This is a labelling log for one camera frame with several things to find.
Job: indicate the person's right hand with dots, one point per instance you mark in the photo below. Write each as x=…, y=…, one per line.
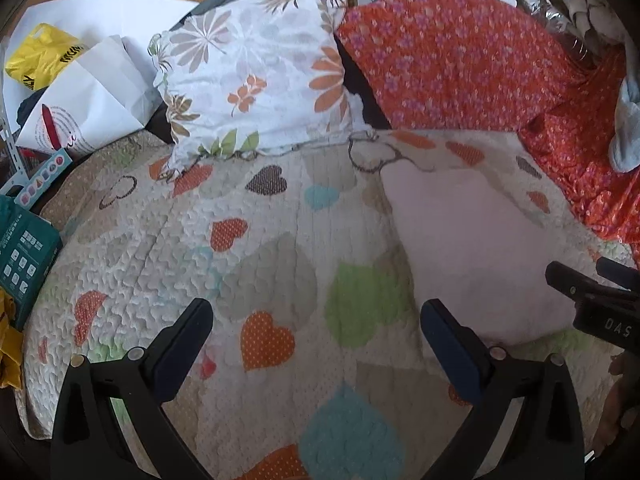
x=621, y=406

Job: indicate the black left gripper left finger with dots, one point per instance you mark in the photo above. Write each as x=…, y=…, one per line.
x=87, y=442

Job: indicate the yellow plastic bag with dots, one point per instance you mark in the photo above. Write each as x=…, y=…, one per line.
x=42, y=55

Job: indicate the white paper bag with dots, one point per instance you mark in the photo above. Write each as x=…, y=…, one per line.
x=98, y=100

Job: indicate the white metal shelf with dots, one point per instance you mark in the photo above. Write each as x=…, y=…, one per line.
x=17, y=176

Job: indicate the heart pattern quilted bedspread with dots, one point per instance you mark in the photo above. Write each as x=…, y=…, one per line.
x=316, y=367

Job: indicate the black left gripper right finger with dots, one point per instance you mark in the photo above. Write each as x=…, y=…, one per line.
x=547, y=440

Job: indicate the white floral pillow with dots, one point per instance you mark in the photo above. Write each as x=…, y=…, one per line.
x=253, y=77

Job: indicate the yellow mustard cloth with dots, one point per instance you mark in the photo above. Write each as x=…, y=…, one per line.
x=11, y=345

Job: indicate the red floral pillow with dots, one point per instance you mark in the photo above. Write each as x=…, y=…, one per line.
x=453, y=65

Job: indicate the red floral blanket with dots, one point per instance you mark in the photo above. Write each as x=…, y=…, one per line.
x=569, y=141

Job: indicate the colourful dotted flat box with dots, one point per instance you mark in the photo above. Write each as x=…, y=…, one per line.
x=41, y=181

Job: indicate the pale pink knit cardigan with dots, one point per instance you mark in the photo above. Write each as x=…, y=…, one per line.
x=475, y=251

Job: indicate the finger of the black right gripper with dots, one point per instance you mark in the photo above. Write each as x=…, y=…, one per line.
x=571, y=283
x=617, y=273

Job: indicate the teal cardboard box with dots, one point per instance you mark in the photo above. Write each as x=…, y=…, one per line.
x=29, y=246

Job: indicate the grey cloth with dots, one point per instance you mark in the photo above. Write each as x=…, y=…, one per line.
x=624, y=148

